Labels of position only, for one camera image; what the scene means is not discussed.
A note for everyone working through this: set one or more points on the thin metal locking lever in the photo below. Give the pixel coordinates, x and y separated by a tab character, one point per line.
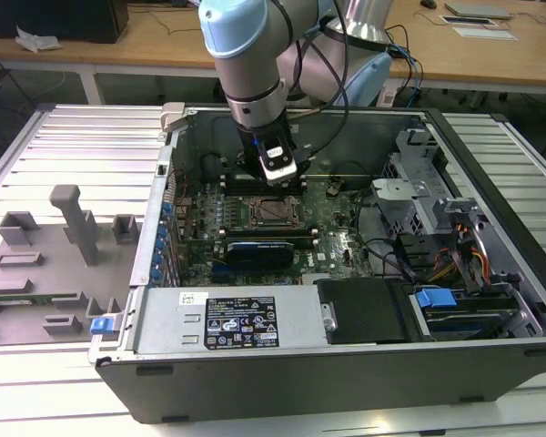
277	227

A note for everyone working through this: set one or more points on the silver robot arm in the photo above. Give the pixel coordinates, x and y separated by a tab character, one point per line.
245	68

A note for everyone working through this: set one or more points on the black RAM slot bank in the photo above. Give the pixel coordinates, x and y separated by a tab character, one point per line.
268	233
236	186

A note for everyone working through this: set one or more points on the CPU socket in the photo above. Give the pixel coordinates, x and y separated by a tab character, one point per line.
255	225

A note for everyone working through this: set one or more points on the grey case latch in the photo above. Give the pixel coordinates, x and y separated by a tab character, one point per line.
172	114

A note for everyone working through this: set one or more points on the blue card retention clip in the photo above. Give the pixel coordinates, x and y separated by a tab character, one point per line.
163	235
157	261
166	211
159	248
154	274

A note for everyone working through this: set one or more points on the green motherboard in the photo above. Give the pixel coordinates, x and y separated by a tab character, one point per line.
336	241

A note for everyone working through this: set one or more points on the wooden desk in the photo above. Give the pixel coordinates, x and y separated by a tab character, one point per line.
164	45

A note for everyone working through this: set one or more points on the small white adapter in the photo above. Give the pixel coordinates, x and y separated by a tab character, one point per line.
388	96

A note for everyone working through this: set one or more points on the silver metal drive cage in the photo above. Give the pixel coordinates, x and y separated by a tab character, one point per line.
405	200

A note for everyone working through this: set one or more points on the silver power supply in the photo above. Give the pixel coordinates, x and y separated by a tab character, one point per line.
173	318

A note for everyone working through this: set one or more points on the black plastic shroud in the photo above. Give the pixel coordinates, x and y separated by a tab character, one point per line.
364	309

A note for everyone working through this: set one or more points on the black computer mouse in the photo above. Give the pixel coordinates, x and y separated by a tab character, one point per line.
428	3

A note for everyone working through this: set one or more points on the blue case latch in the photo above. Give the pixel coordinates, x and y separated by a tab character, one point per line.
101	326

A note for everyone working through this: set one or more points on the grey parts rack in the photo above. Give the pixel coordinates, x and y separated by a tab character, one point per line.
50	273

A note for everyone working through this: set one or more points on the black box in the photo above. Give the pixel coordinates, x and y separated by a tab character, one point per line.
50	18

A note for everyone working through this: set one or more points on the crumpled white wrapper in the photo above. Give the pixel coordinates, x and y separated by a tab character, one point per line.
36	40

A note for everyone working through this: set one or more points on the hard disk in blue carrier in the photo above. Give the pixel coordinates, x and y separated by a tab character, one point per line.
434	301

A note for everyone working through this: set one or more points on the open black PC case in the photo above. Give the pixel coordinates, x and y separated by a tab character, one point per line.
300	387

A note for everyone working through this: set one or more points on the white strip with black window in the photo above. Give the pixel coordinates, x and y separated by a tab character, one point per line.
464	20

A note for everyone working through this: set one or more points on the white paper sheet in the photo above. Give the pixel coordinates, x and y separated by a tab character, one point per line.
482	33

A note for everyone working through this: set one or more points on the silver flat laptop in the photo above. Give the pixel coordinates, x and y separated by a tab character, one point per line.
478	10

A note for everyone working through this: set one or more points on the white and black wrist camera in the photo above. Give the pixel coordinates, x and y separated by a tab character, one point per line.
280	170

